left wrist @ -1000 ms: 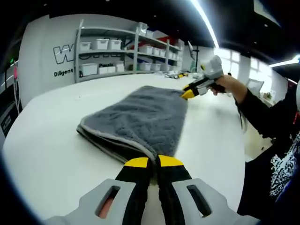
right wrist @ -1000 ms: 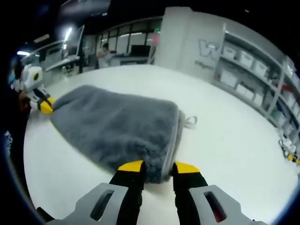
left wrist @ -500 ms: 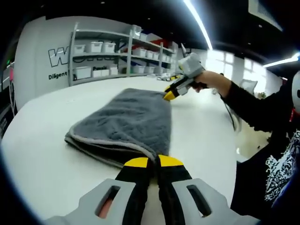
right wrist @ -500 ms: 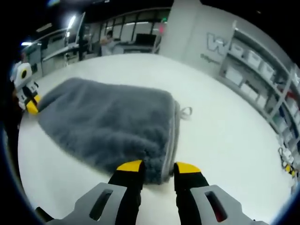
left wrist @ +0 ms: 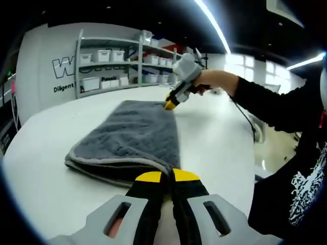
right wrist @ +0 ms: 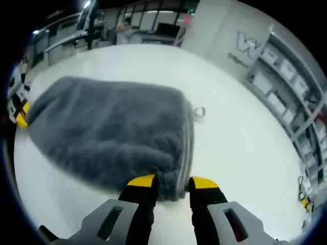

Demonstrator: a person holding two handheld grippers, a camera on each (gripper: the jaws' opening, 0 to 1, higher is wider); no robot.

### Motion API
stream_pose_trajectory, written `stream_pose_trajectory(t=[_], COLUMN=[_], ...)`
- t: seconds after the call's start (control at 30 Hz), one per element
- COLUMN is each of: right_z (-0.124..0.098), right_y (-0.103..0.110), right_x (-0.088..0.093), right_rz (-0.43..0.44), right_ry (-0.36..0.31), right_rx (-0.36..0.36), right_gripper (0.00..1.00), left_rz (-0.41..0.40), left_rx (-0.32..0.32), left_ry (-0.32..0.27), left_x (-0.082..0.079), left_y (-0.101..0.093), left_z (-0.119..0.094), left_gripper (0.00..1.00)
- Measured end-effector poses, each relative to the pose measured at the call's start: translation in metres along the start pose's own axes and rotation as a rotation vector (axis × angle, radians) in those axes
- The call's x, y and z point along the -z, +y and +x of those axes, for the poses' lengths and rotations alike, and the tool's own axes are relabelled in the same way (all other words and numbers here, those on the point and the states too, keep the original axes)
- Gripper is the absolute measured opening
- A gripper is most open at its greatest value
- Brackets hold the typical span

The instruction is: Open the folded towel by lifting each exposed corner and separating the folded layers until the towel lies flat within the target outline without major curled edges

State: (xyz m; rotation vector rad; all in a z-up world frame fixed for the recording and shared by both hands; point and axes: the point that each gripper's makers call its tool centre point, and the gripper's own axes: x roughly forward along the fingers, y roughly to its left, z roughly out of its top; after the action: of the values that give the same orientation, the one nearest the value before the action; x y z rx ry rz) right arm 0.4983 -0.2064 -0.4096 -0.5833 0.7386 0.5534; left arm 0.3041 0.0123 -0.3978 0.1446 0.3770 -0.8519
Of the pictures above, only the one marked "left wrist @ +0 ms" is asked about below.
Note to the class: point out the grey metal shelf unit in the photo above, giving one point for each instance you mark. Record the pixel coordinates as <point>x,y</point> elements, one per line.
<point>135,63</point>

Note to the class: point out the rows of white storage bins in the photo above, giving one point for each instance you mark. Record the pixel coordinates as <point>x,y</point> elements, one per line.
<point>110,54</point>

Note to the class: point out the white ceiling vent panel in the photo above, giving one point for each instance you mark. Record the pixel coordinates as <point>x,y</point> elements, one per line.
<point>283,11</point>

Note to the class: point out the person's black printed shirt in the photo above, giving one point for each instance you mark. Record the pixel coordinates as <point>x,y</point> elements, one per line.
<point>281,199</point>

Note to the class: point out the white worn device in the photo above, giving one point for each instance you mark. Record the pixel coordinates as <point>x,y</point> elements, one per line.
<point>324,89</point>

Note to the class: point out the grey cabinet machine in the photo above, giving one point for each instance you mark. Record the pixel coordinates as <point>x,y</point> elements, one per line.
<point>6,137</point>

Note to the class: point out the white stand with pink tag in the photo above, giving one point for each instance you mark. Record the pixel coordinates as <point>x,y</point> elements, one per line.
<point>14,89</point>

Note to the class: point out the person's right hand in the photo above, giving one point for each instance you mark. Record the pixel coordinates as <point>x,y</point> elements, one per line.
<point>219,80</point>

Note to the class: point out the long ceiling light strip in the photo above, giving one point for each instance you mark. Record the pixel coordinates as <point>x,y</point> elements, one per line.
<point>214,25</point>
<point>306,61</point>

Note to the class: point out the grey towel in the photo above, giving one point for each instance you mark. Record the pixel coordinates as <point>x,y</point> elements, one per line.
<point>138,135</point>

